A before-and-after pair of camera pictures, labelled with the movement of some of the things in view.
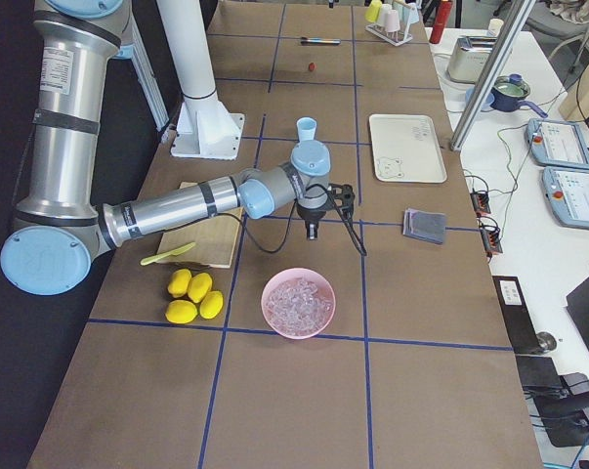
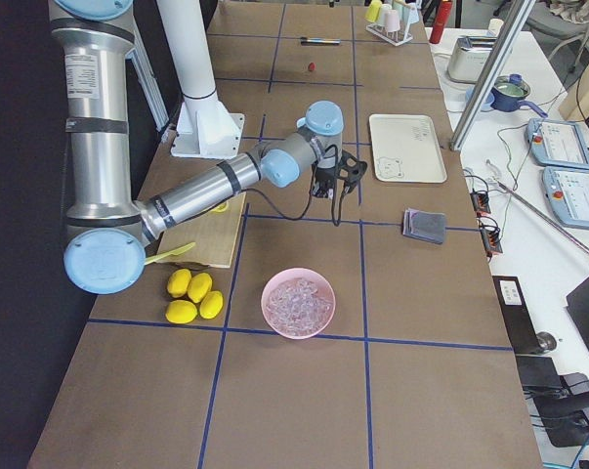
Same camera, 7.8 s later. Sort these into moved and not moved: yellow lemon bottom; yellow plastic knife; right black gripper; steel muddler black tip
Moved: right black gripper
Not moved: yellow lemon bottom; yellow plastic knife; steel muddler black tip
